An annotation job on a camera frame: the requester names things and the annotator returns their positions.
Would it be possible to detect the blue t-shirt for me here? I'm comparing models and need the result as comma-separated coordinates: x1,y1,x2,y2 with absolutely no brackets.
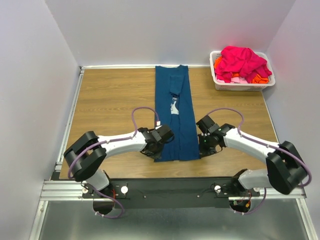
155,65,200,162

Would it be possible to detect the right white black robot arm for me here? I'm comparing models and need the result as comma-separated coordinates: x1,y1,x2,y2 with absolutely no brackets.
196,115,309,196

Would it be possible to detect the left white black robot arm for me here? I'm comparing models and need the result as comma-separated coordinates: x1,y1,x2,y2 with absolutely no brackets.
63,125,174,198

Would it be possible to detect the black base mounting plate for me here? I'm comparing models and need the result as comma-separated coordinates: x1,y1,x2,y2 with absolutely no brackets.
82,176,261,210

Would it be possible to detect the white plastic laundry basket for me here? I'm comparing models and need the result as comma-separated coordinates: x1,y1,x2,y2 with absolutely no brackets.
209,46,276,92

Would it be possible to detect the light pink garment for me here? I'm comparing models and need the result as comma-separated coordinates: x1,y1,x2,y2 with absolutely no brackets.
216,76,248,84

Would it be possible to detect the pink t-shirt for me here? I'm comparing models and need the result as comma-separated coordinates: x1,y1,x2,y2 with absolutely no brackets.
214,46,272,83

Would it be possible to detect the aluminium frame rail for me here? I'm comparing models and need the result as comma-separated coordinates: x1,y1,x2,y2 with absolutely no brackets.
40,180,307,201

